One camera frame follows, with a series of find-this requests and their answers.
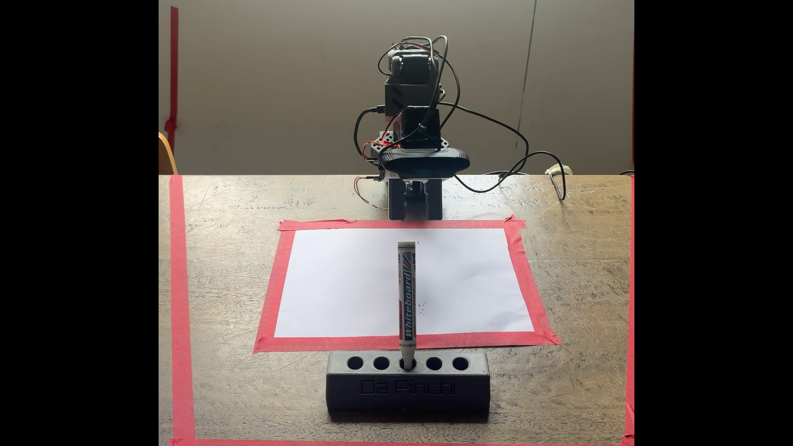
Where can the whiteboard marker pen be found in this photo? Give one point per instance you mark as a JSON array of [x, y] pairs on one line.
[[407, 297]]

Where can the black pen holder block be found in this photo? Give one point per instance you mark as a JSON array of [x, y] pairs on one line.
[[407, 390]]

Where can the black oval webcam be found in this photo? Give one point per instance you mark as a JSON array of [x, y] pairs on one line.
[[424, 164]]

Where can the red tape strip on paper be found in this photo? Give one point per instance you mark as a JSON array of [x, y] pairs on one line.
[[276, 291], [347, 342], [458, 223], [530, 285]]

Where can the white paper sheet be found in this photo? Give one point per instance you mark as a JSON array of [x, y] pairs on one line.
[[341, 279]]

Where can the wooden chair back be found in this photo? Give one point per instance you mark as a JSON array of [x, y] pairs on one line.
[[166, 158]]

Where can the long red table tape strip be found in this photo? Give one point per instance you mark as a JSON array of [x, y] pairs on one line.
[[181, 310]]

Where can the red vertical wall strip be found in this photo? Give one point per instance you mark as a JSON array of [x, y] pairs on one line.
[[174, 62]]

